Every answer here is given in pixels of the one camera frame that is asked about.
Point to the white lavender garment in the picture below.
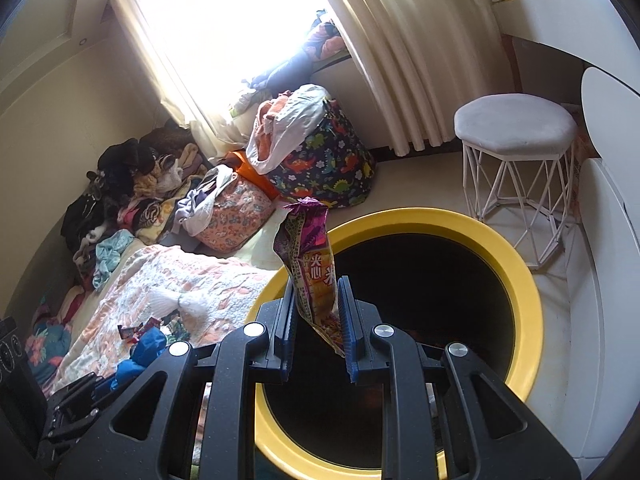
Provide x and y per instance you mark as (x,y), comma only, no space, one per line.
(200,210)

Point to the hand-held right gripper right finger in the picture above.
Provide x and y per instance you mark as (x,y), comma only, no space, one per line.
(350,335)

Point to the pink white fleece blanket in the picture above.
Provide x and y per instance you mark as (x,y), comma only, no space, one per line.
(165,275)

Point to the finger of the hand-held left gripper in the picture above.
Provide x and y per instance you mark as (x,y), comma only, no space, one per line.
(75,391)
(70,427)

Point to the pile of dark clothes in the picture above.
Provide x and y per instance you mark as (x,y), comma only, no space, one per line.
(280,72)

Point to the blue plastic bag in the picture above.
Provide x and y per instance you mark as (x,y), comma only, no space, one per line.
(147,350)

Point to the orange bag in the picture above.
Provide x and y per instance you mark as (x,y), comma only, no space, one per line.
(250,172)

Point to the white vanity desk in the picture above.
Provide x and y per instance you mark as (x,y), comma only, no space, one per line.
(550,20)

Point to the white tissue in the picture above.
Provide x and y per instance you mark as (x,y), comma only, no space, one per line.
(192,305)

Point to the dinosaur print laundry bag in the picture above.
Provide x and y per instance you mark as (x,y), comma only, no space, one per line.
(325,160)

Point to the purple yellow snack packet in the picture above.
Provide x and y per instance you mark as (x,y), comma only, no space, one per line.
(310,270)

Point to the white drawer cabinet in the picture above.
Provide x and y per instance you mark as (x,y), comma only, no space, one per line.
(600,260)

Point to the wide cream curtain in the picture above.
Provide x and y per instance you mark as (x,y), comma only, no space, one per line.
(400,60)

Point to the narrow cream curtain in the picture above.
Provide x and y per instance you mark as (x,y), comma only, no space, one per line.
(150,60)

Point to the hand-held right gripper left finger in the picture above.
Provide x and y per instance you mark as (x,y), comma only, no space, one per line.
(290,340)

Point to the pink floral fabric bag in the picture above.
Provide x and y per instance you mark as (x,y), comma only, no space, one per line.
(235,215)

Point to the teal floral pillow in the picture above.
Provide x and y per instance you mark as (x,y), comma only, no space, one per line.
(47,347)

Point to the pink red cloth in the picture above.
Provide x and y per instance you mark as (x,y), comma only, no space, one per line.
(75,302)

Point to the yellow rimmed black bin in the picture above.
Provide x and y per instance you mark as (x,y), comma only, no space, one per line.
(430,280)

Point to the pile of mixed clothes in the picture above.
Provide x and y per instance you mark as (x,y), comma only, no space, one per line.
(125,160)

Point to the dark green wrapper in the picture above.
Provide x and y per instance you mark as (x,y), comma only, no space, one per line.
(175,327)

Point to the light blue cloth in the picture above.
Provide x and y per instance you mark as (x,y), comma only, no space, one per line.
(112,255)

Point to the white plastic bag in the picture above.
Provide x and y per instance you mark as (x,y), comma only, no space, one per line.
(295,120)

